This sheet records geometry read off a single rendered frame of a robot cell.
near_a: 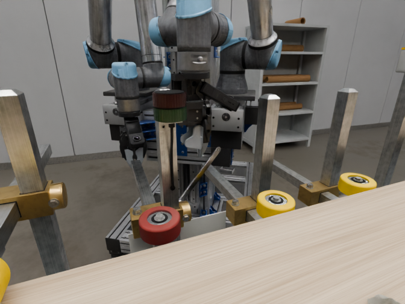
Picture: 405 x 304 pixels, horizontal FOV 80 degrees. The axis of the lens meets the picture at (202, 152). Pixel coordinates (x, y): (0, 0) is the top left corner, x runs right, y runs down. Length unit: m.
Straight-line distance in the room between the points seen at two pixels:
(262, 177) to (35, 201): 0.49
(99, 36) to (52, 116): 2.16
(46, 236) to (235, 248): 0.36
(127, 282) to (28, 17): 2.99
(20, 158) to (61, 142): 2.80
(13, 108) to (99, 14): 0.70
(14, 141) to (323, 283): 0.52
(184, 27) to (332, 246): 0.49
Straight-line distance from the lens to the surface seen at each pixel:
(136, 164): 0.84
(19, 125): 0.49
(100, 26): 1.15
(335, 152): 0.79
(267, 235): 0.47
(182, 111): 0.43
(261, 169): 0.63
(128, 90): 0.81
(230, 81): 1.12
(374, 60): 4.97
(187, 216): 0.58
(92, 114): 3.17
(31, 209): 0.54
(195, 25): 0.56
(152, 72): 0.93
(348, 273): 0.45
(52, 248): 0.60
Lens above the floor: 1.19
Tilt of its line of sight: 21 degrees down
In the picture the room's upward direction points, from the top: straight up
